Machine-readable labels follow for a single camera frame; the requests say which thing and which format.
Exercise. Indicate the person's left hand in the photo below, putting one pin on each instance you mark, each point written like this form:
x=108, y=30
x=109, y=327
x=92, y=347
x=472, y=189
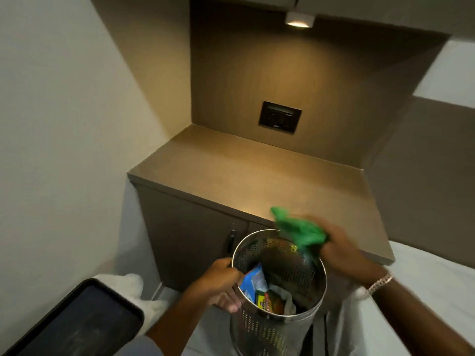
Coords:
x=217, y=283

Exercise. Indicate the person's right hand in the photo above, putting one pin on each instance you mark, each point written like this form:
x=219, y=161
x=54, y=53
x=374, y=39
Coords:
x=343, y=252

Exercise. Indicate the person's left thumb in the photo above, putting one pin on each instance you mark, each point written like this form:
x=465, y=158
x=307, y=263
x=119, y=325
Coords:
x=232, y=265

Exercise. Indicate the perforated steel waste bin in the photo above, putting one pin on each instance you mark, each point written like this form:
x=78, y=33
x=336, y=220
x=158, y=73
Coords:
x=282, y=315

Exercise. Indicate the green cloth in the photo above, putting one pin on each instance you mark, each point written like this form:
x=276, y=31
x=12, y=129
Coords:
x=301, y=230

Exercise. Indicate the person's right forearm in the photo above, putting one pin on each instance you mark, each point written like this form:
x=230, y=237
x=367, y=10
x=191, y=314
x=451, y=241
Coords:
x=419, y=318

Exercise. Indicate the blue and white wrapper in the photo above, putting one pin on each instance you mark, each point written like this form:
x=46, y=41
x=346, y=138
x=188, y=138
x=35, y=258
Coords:
x=253, y=283

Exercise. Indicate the yellow and red wrapper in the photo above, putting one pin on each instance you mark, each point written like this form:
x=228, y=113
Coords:
x=270, y=302

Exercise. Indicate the crumpled white paper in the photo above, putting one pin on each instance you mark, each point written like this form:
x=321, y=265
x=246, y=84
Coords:
x=284, y=298

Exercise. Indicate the brown wooden cabinet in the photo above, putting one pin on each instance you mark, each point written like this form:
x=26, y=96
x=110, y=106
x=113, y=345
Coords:
x=230, y=181

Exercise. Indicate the white towel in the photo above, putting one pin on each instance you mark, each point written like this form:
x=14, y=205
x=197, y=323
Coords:
x=137, y=298

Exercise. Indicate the black tray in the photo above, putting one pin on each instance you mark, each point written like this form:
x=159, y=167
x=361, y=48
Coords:
x=79, y=322

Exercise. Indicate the under-cabinet spotlight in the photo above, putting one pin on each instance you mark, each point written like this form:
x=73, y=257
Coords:
x=299, y=19

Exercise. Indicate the black wall socket panel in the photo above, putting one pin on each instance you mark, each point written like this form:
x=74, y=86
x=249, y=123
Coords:
x=279, y=117

